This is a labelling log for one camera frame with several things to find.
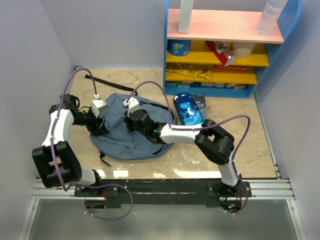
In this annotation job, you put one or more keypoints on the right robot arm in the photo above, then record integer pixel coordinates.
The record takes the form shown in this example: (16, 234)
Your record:
(213, 141)

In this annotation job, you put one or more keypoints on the red silver snack box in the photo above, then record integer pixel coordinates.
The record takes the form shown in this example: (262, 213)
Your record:
(221, 51)

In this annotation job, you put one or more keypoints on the white round container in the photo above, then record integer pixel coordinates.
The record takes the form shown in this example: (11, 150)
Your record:
(242, 49)

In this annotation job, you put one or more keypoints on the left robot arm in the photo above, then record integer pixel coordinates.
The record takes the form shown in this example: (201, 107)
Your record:
(56, 162)

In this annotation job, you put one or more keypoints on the dark blue book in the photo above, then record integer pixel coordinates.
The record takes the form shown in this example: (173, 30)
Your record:
(201, 104)

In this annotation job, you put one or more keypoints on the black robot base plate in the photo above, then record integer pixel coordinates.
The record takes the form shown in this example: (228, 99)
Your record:
(208, 192)

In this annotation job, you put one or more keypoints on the blue dinosaur pencil case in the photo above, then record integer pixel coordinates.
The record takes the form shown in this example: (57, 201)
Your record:
(187, 110)

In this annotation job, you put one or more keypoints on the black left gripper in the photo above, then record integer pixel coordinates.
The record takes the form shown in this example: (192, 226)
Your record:
(99, 130)

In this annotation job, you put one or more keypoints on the yellow chips bag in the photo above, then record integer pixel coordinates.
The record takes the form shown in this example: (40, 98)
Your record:
(193, 70)

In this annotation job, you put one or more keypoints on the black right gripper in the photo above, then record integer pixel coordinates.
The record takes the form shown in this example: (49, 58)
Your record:
(128, 120)

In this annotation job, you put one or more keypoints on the blue snack can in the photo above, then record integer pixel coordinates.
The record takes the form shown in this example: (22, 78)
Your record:
(178, 47)

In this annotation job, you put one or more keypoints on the red flat box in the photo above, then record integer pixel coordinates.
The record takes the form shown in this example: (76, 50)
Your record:
(232, 67)

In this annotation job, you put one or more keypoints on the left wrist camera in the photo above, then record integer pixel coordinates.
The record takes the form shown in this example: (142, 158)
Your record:
(97, 106)

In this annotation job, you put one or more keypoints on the white tall bottle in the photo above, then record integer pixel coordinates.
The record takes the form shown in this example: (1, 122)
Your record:
(185, 13)

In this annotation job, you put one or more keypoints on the blue wooden shelf unit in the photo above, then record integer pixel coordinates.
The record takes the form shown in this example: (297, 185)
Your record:
(227, 26)

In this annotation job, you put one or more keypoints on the clear plastic water bottle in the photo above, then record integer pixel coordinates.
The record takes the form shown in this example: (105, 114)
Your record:
(269, 16)

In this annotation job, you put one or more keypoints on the aluminium rail frame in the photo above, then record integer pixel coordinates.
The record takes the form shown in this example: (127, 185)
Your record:
(269, 214)

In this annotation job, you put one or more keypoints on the blue fabric backpack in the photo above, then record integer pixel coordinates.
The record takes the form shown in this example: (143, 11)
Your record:
(125, 139)

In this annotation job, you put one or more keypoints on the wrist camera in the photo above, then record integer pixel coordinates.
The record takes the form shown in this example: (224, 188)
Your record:
(132, 105)
(97, 106)

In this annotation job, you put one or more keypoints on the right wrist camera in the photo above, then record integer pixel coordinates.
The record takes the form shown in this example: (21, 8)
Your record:
(132, 105)

